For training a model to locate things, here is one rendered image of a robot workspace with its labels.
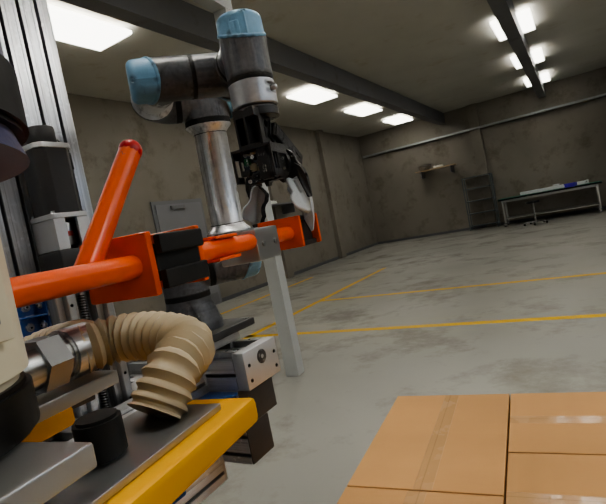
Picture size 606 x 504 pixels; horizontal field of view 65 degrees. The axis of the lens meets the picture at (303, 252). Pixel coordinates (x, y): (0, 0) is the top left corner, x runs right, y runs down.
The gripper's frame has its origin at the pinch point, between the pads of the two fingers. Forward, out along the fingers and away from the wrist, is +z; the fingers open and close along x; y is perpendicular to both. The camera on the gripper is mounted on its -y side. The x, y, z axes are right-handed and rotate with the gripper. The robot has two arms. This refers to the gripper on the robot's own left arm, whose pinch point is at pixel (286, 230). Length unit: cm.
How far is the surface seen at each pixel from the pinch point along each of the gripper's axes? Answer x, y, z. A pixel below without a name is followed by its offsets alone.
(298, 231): 4.3, 4.7, 0.5
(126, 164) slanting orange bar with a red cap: 1.7, 36.6, -9.6
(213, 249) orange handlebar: 3.7, 28.0, 0.2
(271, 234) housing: 3.6, 12.8, 0.0
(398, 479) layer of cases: -3, -44, 71
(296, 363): -147, -283, 115
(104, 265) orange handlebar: 3.7, 43.9, -0.5
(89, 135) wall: -556, -526, -206
